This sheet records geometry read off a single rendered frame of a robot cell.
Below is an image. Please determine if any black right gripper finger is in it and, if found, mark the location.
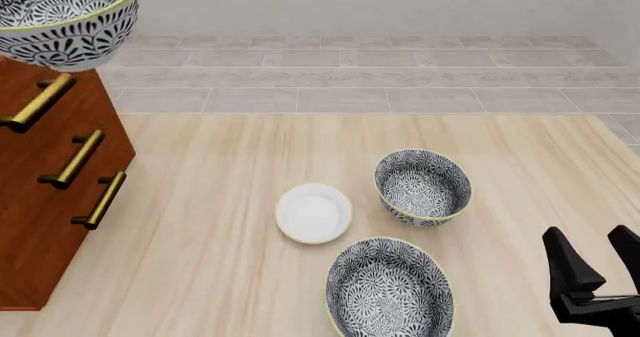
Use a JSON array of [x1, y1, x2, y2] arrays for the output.
[[607, 224, 640, 298], [542, 226, 608, 301]]

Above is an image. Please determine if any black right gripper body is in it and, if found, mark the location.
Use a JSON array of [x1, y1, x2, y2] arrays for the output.
[[549, 292, 640, 337]]

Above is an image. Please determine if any patterned bowl black and white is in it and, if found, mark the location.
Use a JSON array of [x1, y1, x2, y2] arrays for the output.
[[0, 0, 144, 73], [325, 236, 458, 337], [373, 148, 474, 229]]

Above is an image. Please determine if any wooden cabinet drawer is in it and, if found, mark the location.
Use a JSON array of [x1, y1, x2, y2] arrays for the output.
[[0, 57, 117, 241], [0, 102, 129, 310], [0, 128, 138, 311]]

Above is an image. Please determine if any wooden cabinet red-brown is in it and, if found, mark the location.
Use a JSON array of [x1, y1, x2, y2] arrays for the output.
[[0, 53, 138, 312]]

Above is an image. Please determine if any white plate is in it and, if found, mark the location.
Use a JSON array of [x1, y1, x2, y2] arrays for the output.
[[274, 181, 354, 246]]

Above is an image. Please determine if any brass drawer handle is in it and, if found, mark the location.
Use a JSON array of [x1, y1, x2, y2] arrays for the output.
[[38, 128, 106, 191], [0, 72, 78, 135], [70, 169, 128, 231]]

